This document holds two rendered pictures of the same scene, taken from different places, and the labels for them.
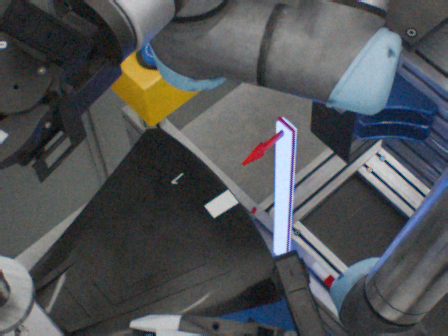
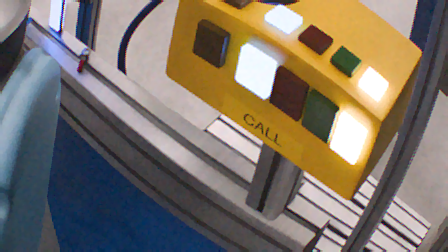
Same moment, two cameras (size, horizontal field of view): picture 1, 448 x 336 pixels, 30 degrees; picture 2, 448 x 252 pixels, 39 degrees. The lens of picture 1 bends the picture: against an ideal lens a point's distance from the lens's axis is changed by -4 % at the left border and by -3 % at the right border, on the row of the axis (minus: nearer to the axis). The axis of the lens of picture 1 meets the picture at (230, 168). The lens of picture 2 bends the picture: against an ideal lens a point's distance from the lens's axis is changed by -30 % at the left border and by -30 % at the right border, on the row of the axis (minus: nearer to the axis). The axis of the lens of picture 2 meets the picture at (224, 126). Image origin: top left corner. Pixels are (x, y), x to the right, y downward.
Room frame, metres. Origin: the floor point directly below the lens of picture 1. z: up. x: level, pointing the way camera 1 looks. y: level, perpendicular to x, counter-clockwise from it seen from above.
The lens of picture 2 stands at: (1.07, -0.08, 1.40)
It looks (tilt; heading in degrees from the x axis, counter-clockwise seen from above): 50 degrees down; 157
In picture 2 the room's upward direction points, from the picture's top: 12 degrees clockwise
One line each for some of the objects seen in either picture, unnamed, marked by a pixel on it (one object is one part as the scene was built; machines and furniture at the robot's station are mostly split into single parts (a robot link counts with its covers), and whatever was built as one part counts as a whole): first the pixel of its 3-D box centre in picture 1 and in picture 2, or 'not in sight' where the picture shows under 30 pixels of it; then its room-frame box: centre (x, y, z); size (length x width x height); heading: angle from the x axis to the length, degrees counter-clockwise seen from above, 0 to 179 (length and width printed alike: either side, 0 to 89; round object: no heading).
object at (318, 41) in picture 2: not in sight; (316, 39); (0.76, 0.10, 1.08); 0.02 x 0.02 x 0.01; 39
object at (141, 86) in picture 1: (140, 58); (310, 62); (0.74, 0.11, 1.02); 0.16 x 0.10 x 0.11; 39
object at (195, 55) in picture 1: (209, 30); not in sight; (0.48, 0.01, 1.37); 0.11 x 0.08 x 0.11; 67
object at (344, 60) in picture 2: not in sight; (346, 61); (0.78, 0.11, 1.08); 0.02 x 0.02 x 0.01; 39
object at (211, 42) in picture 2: not in sight; (210, 42); (0.73, 0.04, 1.04); 0.02 x 0.01 x 0.03; 39
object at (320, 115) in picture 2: not in sight; (320, 116); (0.80, 0.09, 1.04); 0.02 x 0.01 x 0.03; 39
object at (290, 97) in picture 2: not in sight; (289, 93); (0.78, 0.08, 1.04); 0.02 x 0.01 x 0.03; 39
